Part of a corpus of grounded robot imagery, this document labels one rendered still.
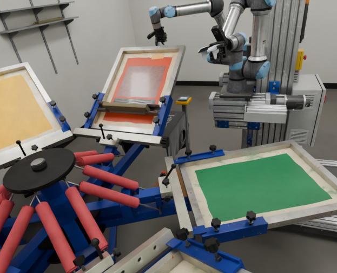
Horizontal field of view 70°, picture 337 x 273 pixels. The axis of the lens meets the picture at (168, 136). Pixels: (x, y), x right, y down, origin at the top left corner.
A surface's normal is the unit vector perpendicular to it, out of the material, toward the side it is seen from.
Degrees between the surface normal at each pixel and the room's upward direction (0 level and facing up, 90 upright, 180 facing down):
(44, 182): 0
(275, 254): 0
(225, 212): 0
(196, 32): 90
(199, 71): 90
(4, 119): 32
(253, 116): 90
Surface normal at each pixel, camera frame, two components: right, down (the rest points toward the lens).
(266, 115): -0.32, 0.52
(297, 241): -0.11, -0.85
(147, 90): -0.30, -0.44
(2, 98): 0.23, -0.54
